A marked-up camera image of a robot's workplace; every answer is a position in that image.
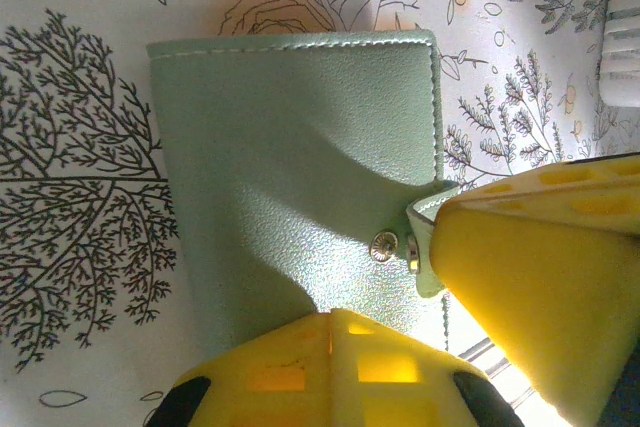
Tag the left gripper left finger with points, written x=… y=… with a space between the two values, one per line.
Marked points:
x=270 y=387

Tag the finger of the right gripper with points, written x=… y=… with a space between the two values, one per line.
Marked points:
x=540 y=287
x=600 y=174

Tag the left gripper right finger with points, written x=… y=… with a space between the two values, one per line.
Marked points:
x=400 y=387

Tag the white tray of cards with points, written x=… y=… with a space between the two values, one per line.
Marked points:
x=622 y=72

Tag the floral patterned tablecloth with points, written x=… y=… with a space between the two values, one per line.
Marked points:
x=75 y=97

